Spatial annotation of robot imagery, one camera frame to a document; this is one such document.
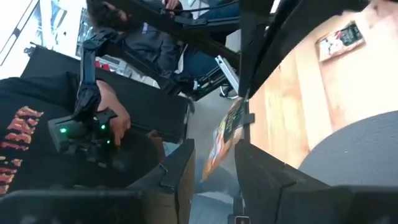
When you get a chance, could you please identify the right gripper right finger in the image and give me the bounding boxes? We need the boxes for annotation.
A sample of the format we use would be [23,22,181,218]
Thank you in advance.
[234,139,398,224]

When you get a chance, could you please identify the orange mango tea packet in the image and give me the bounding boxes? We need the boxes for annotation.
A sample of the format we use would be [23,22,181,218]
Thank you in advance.
[201,96,249,183]

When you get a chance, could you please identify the round grey woven mat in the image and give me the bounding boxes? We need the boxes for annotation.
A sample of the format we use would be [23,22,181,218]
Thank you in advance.
[298,110,398,187]

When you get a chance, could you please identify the silver aluminium extrusion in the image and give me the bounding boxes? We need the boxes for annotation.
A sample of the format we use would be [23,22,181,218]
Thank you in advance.
[214,55,241,94]

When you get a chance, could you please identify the black metal strut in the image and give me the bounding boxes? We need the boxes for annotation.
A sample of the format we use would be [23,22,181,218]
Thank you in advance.
[93,0,242,97]

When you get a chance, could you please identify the black leader arm handle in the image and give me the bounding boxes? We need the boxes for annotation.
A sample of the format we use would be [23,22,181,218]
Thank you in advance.
[46,27,125,169]

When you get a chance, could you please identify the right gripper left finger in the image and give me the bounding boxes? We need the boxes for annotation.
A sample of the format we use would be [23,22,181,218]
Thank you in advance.
[0,139,196,224]

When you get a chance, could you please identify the tan tea packet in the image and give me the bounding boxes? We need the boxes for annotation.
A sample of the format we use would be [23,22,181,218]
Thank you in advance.
[315,21,366,63]

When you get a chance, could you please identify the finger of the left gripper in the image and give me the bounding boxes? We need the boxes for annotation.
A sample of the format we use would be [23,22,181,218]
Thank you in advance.
[238,12,271,94]
[250,0,369,97]

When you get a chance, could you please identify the person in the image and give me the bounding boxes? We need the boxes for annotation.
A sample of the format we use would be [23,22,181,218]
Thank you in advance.
[0,71,165,194]
[85,0,242,82]

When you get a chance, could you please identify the person's hand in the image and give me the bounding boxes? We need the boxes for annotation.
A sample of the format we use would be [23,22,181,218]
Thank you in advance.
[161,0,183,10]
[104,102,132,147]

